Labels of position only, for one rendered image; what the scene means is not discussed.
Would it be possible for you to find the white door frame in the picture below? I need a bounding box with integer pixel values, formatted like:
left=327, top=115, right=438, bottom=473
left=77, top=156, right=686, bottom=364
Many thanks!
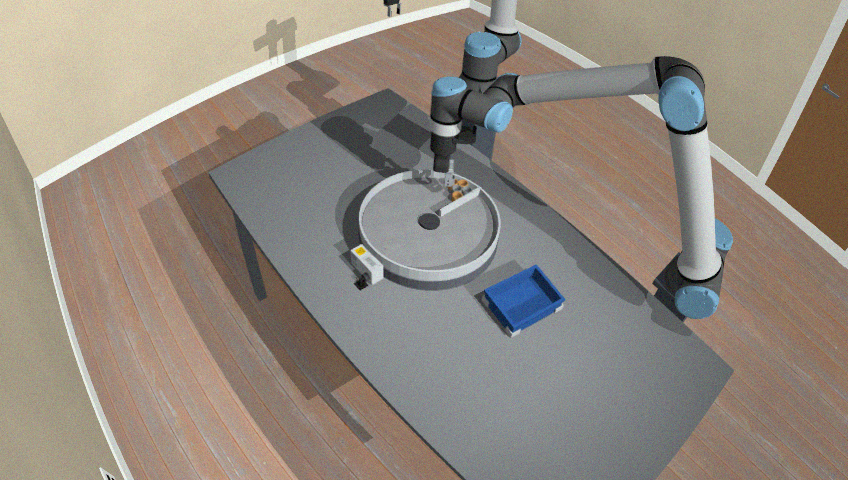
left=757, top=0, right=848, bottom=187

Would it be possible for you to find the brown door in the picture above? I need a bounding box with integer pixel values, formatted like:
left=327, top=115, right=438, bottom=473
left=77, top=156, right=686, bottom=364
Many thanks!
left=765, top=21, right=848, bottom=231

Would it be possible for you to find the blue crate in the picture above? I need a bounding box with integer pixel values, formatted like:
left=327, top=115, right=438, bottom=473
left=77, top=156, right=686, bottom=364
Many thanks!
left=483, top=264, right=566, bottom=333

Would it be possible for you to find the grey turntable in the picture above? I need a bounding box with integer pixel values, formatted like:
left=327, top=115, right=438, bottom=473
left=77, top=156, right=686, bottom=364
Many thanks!
left=358, top=168, right=501, bottom=283

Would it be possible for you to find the white control box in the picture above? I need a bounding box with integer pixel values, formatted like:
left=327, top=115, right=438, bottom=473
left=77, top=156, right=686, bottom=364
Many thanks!
left=349, top=243, right=386, bottom=293

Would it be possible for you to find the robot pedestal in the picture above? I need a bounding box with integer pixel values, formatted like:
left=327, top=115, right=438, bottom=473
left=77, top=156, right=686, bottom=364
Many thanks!
left=652, top=254, right=723, bottom=323
left=473, top=125, right=499, bottom=160

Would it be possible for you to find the grey table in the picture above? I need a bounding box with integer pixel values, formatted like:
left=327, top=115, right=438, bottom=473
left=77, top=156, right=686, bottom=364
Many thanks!
left=209, top=87, right=735, bottom=480

